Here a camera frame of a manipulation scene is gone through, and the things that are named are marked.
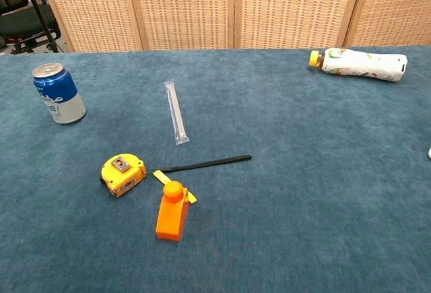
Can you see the black office chair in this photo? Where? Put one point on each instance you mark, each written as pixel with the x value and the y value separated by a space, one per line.
pixel 20 25

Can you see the blue and white soda can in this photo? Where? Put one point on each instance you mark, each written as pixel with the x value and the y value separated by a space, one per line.
pixel 59 94

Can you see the blue carpet table mat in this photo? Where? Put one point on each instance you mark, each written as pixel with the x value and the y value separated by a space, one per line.
pixel 269 171

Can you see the straw in clear wrapper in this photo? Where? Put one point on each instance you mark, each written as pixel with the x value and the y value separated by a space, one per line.
pixel 176 111

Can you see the woven rattan folding screen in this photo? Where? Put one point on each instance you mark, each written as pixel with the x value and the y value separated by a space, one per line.
pixel 188 6

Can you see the black tripod stand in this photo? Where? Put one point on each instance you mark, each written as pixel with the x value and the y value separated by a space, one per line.
pixel 37 6

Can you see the white labelled bottle yellow cap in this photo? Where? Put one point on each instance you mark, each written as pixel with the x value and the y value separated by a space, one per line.
pixel 363 64

